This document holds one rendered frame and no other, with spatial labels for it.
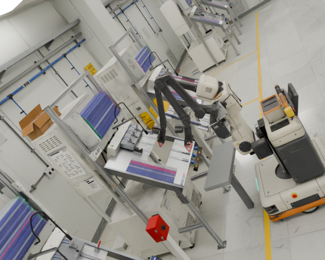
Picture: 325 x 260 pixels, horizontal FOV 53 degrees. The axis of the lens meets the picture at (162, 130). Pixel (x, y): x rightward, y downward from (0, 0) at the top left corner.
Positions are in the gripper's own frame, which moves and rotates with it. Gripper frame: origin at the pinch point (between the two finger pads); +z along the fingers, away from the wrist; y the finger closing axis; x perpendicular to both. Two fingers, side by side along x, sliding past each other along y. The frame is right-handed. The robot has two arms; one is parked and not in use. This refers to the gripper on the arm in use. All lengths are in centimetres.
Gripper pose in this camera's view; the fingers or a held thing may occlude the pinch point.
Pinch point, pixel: (160, 146)
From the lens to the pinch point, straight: 321.2
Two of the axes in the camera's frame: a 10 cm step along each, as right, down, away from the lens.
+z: -1.3, 8.2, 5.6
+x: 9.7, 2.2, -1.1
